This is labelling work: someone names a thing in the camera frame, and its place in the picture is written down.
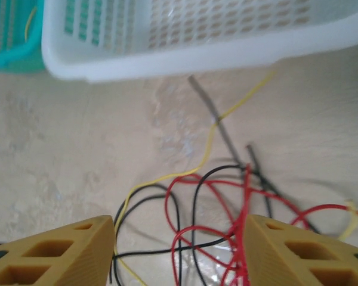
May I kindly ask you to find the thin black wire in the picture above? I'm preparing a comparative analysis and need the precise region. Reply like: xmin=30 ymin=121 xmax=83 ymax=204
xmin=187 ymin=74 xmax=320 ymax=286
xmin=245 ymin=144 xmax=274 ymax=220
xmin=109 ymin=183 xmax=236 ymax=284

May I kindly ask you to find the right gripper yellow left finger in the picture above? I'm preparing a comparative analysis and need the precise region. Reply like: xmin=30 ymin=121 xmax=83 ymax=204
xmin=0 ymin=214 xmax=116 ymax=286

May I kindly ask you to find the white perforated plastic basket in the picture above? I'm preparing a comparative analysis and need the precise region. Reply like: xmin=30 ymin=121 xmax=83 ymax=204
xmin=41 ymin=0 xmax=358 ymax=83

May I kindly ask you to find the thin yellow wire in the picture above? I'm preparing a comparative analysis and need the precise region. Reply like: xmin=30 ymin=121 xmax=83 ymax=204
xmin=338 ymin=201 xmax=358 ymax=241
xmin=23 ymin=5 xmax=38 ymax=41
xmin=113 ymin=70 xmax=277 ymax=286

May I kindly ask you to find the teal perforated plastic basket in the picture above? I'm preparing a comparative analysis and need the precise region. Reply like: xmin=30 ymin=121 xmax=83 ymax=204
xmin=0 ymin=0 xmax=48 ymax=74

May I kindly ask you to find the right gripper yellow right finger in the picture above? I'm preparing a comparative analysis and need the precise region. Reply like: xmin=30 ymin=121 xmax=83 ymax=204
xmin=244 ymin=214 xmax=358 ymax=286

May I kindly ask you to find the thin red wire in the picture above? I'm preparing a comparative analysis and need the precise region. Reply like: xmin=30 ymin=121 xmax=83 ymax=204
xmin=232 ymin=163 xmax=254 ymax=286
xmin=291 ymin=203 xmax=358 ymax=226
xmin=163 ymin=174 xmax=313 ymax=236
xmin=170 ymin=225 xmax=239 ymax=286

